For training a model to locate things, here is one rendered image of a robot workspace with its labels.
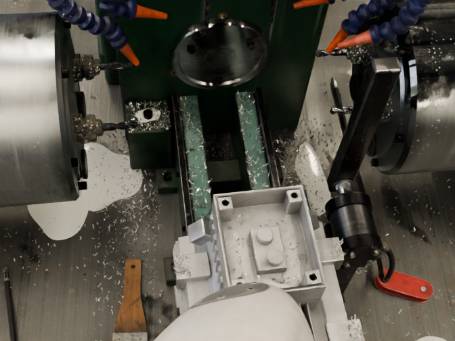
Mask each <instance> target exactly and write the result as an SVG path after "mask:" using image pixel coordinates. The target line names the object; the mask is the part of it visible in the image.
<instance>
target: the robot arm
mask: <svg viewBox="0 0 455 341"><path fill-rule="evenodd" d="M154 341H315V340H314V338H313V335H312V332H311V329H310V327H309V324H308V322H307V320H306V318H305V316H304V314H303V312H302V310H301V308H300V306H299V305H298V304H297V303H296V301H295V300H294V299H293V298H292V296H291V295H289V294H288V293H286V292H285V291H284V290H283V289H281V288H278V287H276V286H273V285H272V284H267V283H259V282H250V283H242V284H238V285H230V286H227V288H224V289H222V290H219V291H217V292H215V293H213V294H211V295H209V296H208V295H206V296H204V297H202V298H201V299H200V301H198V302H196V303H195V304H194V305H193V306H191V307H190V308H189V309H188V310H186V311H185V312H184V313H182V314H181V315H180V316H179V317H178V318H176V320H174V321H173V322H172V323H171V324H170V325H169V326H168V327H167V328H166V329H165V330H164V331H163V332H162V333H161V334H160V335H159V336H158V337H157V338H156V339H155V340H154Z"/></svg>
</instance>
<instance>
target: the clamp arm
mask: <svg viewBox="0 0 455 341"><path fill-rule="evenodd" d="M401 71H402V69H401V66H400V64H399V60H398V58H396V57H393V58H372V59H371V61H370V63H369V65H368V69H367V71H366V74H365V77H364V79H363V82H362V86H361V87H360V91H359V93H358V95H357V99H356V101H355V104H354V107H353V110H352V112H351V116H350V118H349V121H348V123H347V126H346V129H345V132H344V134H343V138H342V140H341V143H340V146H339V148H338V151H337V154H336V156H335V159H334V162H333V164H332V168H331V170H330V173H329V176H328V178H327V184H328V189H329V192H336V191H337V190H338V189H339V186H338V185H337V184H339V183H340V186H341V187H346V183H345V182H347V184H348V187H352V186H353V182H354V180H355V178H356V175H357V173H358V171H359V169H360V166H361V164H362V161H363V159H364V156H365V155H366V152H367V150H368V147H369V145H370V142H371V141H372V138H373V136H374V133H375V131H376V128H377V126H378V124H379V122H380V120H381V117H382V115H383V112H384V111H385V108H386V106H387V103H388V101H389V98H390V97H391V94H392V92H393V89H394V87H395V84H396V82H397V80H398V78H399V75H400V73H401Z"/></svg>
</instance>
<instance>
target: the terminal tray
mask: <svg viewBox="0 0 455 341"><path fill-rule="evenodd" d="M211 212H212V214H211V215H210V222H209V229H210V230H211V243H213V245H212V252H213V253H214V258H213V262H214V263H216V265H215V272H216V273H217V283H219V289H218V291H219V290H222V289H224V288H227V286H230V285H238V284H242V283H250V282H259V283H267V284H272V285H273V286H276V287H278V288H281V289H283V290H284V291H285V292H286V293H288V294H289V295H291V296H292V298H293V299H294V300H295V301H296V303H297V304H298V303H301V308H303V307H304V306H305V304H306V302H308V305H309V308H310V309H315V308H316V306H317V304H318V301H319V300H320V299H321V297H322V295H323V293H324V291H325V289H326V287H327V285H326V280H325V276H324V271H323V268H322V263H321V260H320V254H319V251H318V246H317V243H316V237H315V234H314V231H313V226H312V223H311V217H310V214H309V209H308V206H307V200H306V197H305V192H304V189H303V186H302V185H297V186H290V187H277V188H270V189H258V190H250V191H238V192H231V193H224V194H213V203H212V211H211ZM241 213H242V214H243V215H241V216H240V217H239V219H238V218H237V217H238V216H239V214H241ZM286 216H287V217H286ZM285 217H286V218H285ZM270 219H271V221H272V222H271V221H270ZM238 220H239V221H238ZM242 220H243V221H244V223H243V222H242ZM283 220H285V221H284V222H281V221H283ZM276 222H277V223H279V224H280V225H277V224H276ZM288 222H289V224H285V225H284V223H288ZM292 222H294V223H295V224H296V225H294V224H293V223H292ZM240 223H242V224H246V225H241V224H240ZM265 223H267V225H269V227H265V226H267V225H265ZM260 225H261V228H260ZM299 225H300V226H299ZM228 226H230V227H231V228H234V229H228V228H229V227H228ZM298 226H299V232H297V229H298ZM233 233H234V234H235V235H236V236H237V237H239V238H240V239H239V240H238V241H236V240H237V238H236V237H235V236H234V235H233ZM280 234H281V235H282V237H281V235H280ZM241 237H243V238H244V239H242V238H241ZM294 238H295V239H296V238H297V239H298V240H297V241H296V240H295V239H294ZM248 241H249V242H248ZM243 242H244V245H243ZM291 242H292V244H291ZM297 242H298V243H299V244H297ZM239 243H240V245H239V247H238V248H237V247H236V246H237V245H238V244H239ZM249 244H251V246H250V247H249ZM290 244H291V246H290ZM242 245H243V247H242ZM232 246H234V247H232ZM297 246H298V247H297ZM296 247H297V248H296ZM289 248H296V249H295V250H289ZM236 251H238V252H236ZM227 253H228V254H229V255H231V256H229V255H228V254H227ZM252 253H253V255H252ZM297 253H298V255H297ZM300 254H302V256H303V254H305V255H304V257H305V258H304V257H303V258H304V259H303V260H301V261H300V260H298V258H300V259H302V256H301V255H300ZM287 255H288V256H287ZM240 256H241V260H242V262H241V265H240ZM249 256H253V258H251V257H249ZM286 256H287V257H288V258H286ZM299 256H301V257H299ZM233 257H234V258H233ZM297 257H298V258H297ZM306 258H307V259H308V261H307V266H306V267H305V261H306ZM295 259H296V260H297V261H295ZM290 263H292V265H290ZM239 265H240V266H239ZM293 265H295V266H294V267H293V268H292V266H293ZM234 268H235V269H236V270H233V269H234ZM286 269H287V270H288V271H287V270H286ZM280 271H281V272H280ZM243 272H245V273H247V274H248V275H245V274H244V273H243ZM282 272H284V277H282ZM300 273H301V275H300V276H298V277H297V275H298V274H300ZM259 274H260V275H261V276H260V277H258V275H259ZM276 274H278V276H277V277H276V279H275V280H273V281H272V278H274V277H275V276H276ZM290 275H291V276H290ZM240 276H241V277H243V278H244V279H238V277H240ZM289 276H290V277H289ZM295 276H296V277H295ZM301 276H302V278H301ZM287 277H289V278H290V279H288V278H287ZM294 277H295V278H294ZM298 278H299V282H298ZM277 279H280V281H283V282H280V283H278V282H279V281H278V280H277ZM284 280H285V282H288V283H284ZM299 283H301V284H299ZM289 286H293V287H289Z"/></svg>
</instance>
